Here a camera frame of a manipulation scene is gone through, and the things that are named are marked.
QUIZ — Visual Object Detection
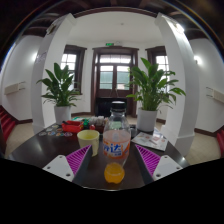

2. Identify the dark wooden glazed door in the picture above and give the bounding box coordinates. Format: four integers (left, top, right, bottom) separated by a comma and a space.
90, 46, 139, 118

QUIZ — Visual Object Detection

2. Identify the orange drink plastic bottle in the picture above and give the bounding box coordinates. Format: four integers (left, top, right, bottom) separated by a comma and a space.
102, 100, 132, 185

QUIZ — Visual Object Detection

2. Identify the pale yellow cup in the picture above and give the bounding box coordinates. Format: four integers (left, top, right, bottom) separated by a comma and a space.
76, 129, 101, 157

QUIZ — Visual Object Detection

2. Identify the dark framed wide window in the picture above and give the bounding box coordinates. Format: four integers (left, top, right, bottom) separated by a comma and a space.
61, 44, 88, 94

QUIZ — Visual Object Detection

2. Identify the small potted green plant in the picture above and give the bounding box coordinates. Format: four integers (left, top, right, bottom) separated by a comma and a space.
36, 62, 83, 125

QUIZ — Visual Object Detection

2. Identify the white wall radiator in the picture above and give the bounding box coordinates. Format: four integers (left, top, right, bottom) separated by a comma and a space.
205, 87, 224, 104
4, 81, 27, 95

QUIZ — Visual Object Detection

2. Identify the red box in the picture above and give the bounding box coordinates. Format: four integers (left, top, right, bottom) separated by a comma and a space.
61, 120, 84, 134

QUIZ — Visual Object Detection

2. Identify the black chair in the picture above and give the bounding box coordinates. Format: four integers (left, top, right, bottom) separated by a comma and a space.
96, 96, 128, 118

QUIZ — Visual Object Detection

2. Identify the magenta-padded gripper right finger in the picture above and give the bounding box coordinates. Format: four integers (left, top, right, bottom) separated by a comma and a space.
132, 143, 184, 186

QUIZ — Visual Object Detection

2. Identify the tray of wrapped snacks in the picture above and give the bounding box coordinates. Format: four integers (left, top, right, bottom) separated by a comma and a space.
88, 115, 109, 129

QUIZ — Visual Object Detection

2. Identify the dark framed narrow window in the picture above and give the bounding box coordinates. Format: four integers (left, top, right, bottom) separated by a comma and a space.
145, 45, 171, 84

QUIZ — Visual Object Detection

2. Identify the large potted green plant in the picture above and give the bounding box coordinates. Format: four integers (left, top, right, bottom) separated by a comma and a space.
125, 57, 187, 133

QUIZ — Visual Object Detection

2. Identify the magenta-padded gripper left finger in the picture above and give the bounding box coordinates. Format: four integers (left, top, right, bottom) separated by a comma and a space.
42, 144, 96, 188

